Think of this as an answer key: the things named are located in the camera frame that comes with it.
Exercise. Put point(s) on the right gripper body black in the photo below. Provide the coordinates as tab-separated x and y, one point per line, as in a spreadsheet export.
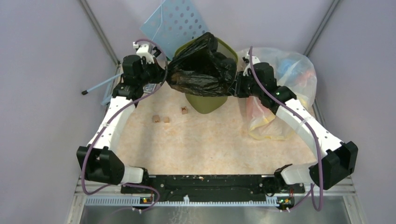
245	87

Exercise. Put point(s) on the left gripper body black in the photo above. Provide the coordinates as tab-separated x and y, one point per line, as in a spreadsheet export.
151	74

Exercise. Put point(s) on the yellow translucent trash bag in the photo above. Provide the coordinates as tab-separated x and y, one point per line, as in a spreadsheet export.
263	124

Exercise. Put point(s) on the green mesh trash bin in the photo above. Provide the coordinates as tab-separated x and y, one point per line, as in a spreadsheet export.
205	105

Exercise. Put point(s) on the black trash bag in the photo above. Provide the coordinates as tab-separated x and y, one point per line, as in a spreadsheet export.
201	70

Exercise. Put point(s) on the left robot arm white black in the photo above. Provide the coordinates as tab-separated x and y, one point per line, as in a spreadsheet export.
98	160

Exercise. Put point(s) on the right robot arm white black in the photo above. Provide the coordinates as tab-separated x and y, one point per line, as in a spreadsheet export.
336	159

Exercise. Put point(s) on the clear trash bag with waste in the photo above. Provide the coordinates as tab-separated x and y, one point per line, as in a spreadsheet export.
291	69

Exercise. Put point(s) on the deck of playing cards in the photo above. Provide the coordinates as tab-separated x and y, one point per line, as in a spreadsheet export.
149	88

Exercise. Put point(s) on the small wooden cube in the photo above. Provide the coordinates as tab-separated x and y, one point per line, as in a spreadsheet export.
156	119
166	119

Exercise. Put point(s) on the light blue perforated board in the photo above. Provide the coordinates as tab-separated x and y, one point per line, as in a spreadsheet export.
173	24

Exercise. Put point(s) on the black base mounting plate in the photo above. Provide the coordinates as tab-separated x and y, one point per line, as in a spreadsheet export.
214	188

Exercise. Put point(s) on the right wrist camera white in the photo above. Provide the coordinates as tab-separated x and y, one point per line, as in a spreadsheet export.
248	60

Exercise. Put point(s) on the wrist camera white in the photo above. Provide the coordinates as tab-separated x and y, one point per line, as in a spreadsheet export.
144	51
248	60

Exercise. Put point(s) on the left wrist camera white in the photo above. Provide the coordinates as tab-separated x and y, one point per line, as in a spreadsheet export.
144	51

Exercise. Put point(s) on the grey slotted cable duct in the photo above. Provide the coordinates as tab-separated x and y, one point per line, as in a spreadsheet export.
137	201

